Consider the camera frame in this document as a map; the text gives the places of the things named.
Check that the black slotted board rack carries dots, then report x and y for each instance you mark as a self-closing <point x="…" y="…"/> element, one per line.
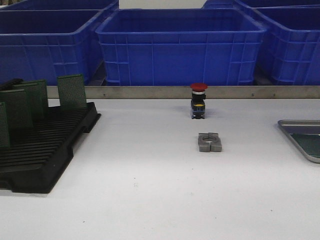
<point x="38" y="156"/>

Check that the left blue plastic bin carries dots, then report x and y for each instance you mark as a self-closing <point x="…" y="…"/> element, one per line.
<point x="46" y="44"/>

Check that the centre blue plastic bin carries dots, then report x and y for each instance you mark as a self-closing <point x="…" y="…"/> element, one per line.
<point x="178" y="47"/>

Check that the grey clamp block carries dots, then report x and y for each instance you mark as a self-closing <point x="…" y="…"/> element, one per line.
<point x="209" y="142"/>

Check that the blue plastic bin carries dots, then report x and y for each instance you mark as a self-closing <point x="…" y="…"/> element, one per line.
<point x="178" y="47"/>
<point x="46" y="44"/>
<point x="290" y="51"/>

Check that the dark green left board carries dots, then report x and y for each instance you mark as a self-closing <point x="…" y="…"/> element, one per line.
<point x="18" y="111"/>

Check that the red emergency stop button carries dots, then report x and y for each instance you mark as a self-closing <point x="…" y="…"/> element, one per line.
<point x="198" y="100"/>

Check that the rear right green board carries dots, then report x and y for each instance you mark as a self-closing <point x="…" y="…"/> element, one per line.
<point x="71" y="91"/>

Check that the silver metal tray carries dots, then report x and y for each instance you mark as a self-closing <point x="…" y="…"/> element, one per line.
<point x="311" y="127"/>

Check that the green perforated board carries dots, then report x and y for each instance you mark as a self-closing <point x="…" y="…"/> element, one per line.
<point x="310" y="143"/>

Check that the metal rail strip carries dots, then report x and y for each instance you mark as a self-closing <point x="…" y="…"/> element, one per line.
<point x="212" y="92"/>

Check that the edge green board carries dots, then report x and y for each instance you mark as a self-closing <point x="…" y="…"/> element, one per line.
<point x="4" y="129"/>

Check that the right blue plastic bin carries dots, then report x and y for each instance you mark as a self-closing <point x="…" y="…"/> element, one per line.
<point x="290" y="51"/>

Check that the rear left green board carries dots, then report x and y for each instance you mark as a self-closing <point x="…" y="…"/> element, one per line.
<point x="43" y="86"/>

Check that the far right blue bin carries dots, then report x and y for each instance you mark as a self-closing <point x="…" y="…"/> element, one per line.
<point x="212" y="4"/>

